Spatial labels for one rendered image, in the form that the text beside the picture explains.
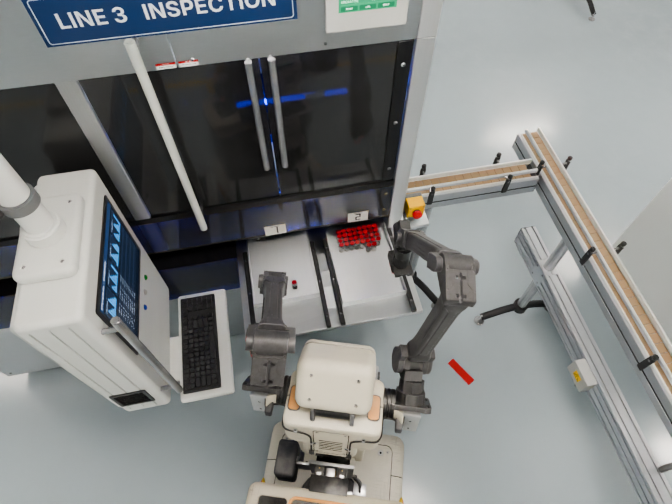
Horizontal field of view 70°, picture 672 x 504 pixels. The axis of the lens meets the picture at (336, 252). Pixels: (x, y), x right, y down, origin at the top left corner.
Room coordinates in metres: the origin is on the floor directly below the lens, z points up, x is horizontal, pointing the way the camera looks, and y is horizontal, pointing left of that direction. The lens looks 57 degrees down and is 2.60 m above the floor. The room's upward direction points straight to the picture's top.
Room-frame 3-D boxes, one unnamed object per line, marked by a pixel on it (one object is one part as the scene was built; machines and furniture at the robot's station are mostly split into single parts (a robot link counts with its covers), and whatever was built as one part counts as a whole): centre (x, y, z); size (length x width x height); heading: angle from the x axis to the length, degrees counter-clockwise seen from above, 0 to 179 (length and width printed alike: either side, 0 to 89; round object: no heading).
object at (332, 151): (1.18, -0.01, 1.51); 0.43 x 0.01 x 0.59; 101
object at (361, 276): (1.03, -0.12, 0.90); 0.34 x 0.26 x 0.04; 12
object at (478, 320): (1.22, -1.06, 0.07); 0.50 x 0.08 x 0.14; 101
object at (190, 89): (1.09, 0.44, 1.51); 0.47 x 0.01 x 0.59; 101
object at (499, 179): (1.45, -0.58, 0.92); 0.69 x 0.16 x 0.16; 101
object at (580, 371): (0.69, -1.10, 0.50); 0.12 x 0.05 x 0.09; 11
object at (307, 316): (0.99, 0.05, 0.87); 0.70 x 0.48 x 0.02; 101
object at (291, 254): (1.02, 0.23, 0.90); 0.34 x 0.26 x 0.04; 11
